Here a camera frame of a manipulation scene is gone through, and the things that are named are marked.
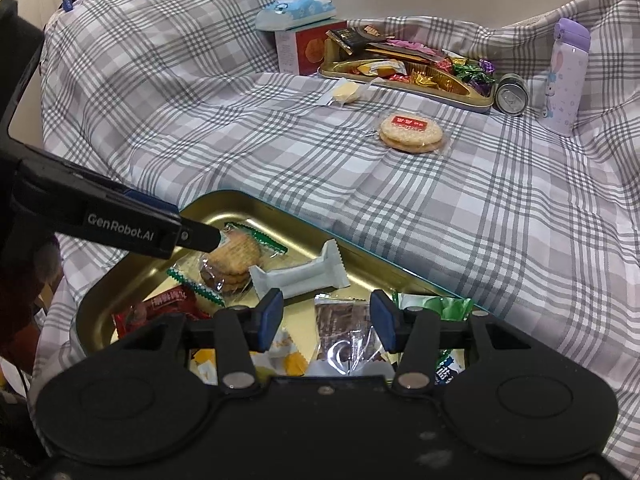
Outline gold metal tray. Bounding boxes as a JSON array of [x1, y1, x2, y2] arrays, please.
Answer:
[[74, 189, 489, 362]]

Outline yellow silver snack packet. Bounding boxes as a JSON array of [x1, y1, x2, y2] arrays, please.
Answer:
[[190, 329, 306, 386]]

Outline blue tissue pack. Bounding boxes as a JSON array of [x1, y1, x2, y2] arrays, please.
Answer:
[[255, 0, 337, 31]]

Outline round rice cracker packet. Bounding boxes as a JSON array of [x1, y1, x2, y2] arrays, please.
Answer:
[[367, 112, 451, 155]]

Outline yellow pastry packet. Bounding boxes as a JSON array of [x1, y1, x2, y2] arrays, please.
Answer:
[[357, 58, 407, 79]]

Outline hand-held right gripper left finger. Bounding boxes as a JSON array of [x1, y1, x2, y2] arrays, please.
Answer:
[[119, 288, 286, 394]]

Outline gold tray with snacks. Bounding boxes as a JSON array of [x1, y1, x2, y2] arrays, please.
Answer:
[[317, 55, 496, 114]]

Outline dark brown snack packet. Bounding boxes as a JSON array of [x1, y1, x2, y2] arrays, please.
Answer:
[[325, 27, 389, 57]]

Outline flat brown orange packet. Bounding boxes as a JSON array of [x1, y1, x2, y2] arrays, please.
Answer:
[[364, 44, 447, 65]]

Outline pink cardboard box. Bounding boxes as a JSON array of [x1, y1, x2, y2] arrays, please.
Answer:
[[274, 18, 349, 77]]

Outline white blue green snack packet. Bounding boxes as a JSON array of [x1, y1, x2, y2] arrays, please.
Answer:
[[392, 290, 475, 386]]

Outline pile of foil candies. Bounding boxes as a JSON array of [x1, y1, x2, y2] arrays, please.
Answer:
[[390, 52, 496, 96]]

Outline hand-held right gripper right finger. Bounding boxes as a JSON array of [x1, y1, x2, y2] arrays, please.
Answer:
[[368, 289, 532, 394]]

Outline brown chocolate snack packet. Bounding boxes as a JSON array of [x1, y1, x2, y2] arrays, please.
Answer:
[[313, 294, 396, 377]]

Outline dark drink can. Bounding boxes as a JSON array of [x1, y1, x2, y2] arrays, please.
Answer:
[[493, 73, 530, 117]]

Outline red snack packet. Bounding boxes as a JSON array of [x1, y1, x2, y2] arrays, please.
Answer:
[[112, 293, 216, 346]]

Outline grey checked blanket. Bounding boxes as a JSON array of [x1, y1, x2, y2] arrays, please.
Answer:
[[30, 0, 640, 480]]

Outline green-edged biscuit packet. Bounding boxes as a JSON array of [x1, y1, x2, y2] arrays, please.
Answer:
[[167, 222, 290, 307]]

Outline clear packet with yellow cake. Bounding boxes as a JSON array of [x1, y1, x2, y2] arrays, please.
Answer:
[[319, 77, 374, 107]]

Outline purple thermos bottle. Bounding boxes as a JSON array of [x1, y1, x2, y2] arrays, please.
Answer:
[[539, 17, 592, 137]]

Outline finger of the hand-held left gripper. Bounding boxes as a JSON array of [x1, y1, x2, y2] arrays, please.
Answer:
[[124, 188, 181, 217], [172, 215, 222, 254]]

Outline silvery white snack packet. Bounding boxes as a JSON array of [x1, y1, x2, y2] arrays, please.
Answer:
[[248, 239, 351, 299]]

